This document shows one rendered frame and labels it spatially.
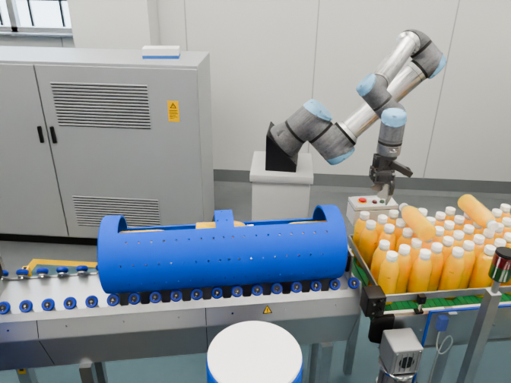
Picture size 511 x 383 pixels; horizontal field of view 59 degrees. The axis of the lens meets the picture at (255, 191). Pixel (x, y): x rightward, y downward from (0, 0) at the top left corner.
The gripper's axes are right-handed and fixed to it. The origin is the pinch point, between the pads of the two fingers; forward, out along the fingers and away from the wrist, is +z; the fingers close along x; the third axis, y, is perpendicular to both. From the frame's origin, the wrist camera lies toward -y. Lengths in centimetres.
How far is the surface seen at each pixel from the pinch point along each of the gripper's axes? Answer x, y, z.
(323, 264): 26.4, 31.9, 11.2
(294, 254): 26, 43, 7
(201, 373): -25, 79, 120
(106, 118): -152, 136, 13
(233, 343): 55, 67, 16
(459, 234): 15.9, -25.6, 8.5
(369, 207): -11.9, 1.2, 10.4
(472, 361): 50, -19, 40
